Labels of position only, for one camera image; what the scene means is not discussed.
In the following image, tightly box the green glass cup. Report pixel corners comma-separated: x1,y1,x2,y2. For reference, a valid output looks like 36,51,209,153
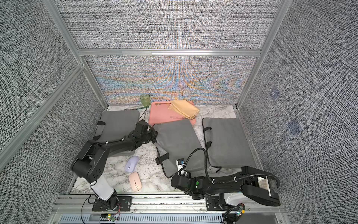
140,94,151,107

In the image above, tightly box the grey laptop bag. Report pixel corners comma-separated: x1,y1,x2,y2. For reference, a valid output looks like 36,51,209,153
93,111,139,141
202,118,256,169
153,119,202,178

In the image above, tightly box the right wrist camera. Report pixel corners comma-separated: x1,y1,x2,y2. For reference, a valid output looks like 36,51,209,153
176,158,185,171

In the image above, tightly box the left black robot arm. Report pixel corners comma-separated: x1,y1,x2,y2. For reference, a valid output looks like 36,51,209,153
70,119,158,211

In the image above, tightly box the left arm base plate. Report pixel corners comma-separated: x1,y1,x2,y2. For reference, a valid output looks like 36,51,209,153
92,196,133,212

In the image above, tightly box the pink computer mouse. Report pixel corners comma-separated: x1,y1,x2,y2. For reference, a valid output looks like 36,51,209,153
129,172,142,192

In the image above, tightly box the aluminium front rail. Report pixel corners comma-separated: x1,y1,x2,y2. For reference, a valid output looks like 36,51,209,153
50,194,289,224

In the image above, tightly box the lilac computer mouse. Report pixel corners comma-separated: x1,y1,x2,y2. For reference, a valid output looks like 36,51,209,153
125,155,139,173

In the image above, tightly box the folded yellow cloth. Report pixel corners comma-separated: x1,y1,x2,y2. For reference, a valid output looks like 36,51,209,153
168,99,200,119

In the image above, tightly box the pink laptop sleeve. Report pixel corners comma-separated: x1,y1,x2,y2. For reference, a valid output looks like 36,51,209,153
148,101,196,126

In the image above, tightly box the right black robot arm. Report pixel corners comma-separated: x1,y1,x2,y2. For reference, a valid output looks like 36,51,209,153
171,166,281,207

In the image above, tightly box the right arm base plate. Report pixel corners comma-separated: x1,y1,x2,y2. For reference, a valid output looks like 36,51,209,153
205,195,223,211

